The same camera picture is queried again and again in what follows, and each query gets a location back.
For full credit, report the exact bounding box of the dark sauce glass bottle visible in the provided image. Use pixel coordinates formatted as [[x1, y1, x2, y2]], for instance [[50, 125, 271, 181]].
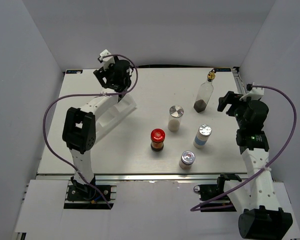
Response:
[[193, 70, 216, 113]]

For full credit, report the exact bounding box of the blue label silver-lid jar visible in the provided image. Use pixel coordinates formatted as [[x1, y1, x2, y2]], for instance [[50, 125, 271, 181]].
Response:
[[193, 124, 212, 149]]

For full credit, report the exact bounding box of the tall jar white powder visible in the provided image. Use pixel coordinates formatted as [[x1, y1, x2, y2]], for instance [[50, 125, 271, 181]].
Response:
[[167, 105, 184, 132]]

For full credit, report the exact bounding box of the red lid sauce jar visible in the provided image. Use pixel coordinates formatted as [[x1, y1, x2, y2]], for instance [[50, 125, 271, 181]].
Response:
[[150, 128, 166, 152]]

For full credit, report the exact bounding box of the small red-label lid jar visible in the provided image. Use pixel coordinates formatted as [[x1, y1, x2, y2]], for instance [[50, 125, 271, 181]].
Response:
[[179, 150, 196, 170]]

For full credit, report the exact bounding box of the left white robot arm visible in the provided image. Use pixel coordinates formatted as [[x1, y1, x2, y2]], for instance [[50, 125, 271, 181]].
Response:
[[62, 57, 136, 200]]

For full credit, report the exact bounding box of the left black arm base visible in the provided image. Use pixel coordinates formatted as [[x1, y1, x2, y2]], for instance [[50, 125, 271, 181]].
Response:
[[63, 184, 117, 210]]

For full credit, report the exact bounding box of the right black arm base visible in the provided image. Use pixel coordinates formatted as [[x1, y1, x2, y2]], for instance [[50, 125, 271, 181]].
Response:
[[193, 173, 242, 213]]

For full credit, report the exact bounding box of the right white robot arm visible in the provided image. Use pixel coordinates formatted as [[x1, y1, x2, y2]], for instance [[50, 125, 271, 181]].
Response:
[[215, 91, 293, 240]]

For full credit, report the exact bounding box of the white compartment organizer tray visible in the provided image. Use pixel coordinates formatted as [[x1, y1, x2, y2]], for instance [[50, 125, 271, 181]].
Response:
[[94, 94, 137, 143]]

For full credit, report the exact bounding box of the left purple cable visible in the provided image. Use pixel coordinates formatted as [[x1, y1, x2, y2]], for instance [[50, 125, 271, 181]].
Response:
[[43, 53, 139, 210]]

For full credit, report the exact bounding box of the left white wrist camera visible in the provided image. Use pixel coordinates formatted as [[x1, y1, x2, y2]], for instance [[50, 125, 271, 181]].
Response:
[[97, 49, 115, 71]]

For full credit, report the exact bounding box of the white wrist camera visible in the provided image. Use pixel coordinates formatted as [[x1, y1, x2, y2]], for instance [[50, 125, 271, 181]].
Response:
[[97, 49, 115, 71], [239, 83, 265, 102]]

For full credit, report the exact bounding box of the right side aluminium rail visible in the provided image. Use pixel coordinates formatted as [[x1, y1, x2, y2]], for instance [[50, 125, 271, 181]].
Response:
[[231, 66, 246, 95]]

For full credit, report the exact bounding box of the aluminium rail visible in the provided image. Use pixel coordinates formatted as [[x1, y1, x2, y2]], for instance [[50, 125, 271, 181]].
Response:
[[35, 173, 248, 182], [231, 66, 246, 95]]

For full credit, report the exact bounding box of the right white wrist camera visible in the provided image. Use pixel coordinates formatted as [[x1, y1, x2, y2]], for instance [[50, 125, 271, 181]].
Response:
[[239, 83, 265, 102]]

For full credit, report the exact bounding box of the aluminium front rail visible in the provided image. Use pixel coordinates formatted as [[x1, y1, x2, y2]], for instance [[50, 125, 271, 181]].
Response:
[[35, 173, 248, 182]]

